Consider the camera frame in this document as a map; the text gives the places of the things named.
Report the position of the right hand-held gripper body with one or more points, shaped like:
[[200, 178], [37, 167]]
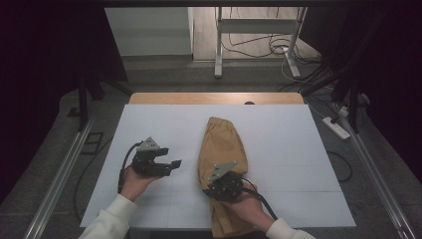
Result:
[[225, 186]]

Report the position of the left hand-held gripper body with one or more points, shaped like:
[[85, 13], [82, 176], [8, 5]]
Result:
[[146, 161]]

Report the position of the tan pants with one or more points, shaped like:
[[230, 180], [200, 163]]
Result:
[[220, 146]]

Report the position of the person's left hand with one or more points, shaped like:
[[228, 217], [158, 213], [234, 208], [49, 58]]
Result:
[[134, 184]]

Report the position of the black stand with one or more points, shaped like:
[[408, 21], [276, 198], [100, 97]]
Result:
[[83, 103], [353, 99]]

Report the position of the white power strip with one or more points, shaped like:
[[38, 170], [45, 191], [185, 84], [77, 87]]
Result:
[[335, 127]]

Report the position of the aluminium rail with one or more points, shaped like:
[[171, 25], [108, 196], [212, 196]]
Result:
[[56, 186], [381, 189]]

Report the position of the white metal stand frame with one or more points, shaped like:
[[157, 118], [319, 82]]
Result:
[[255, 25]]

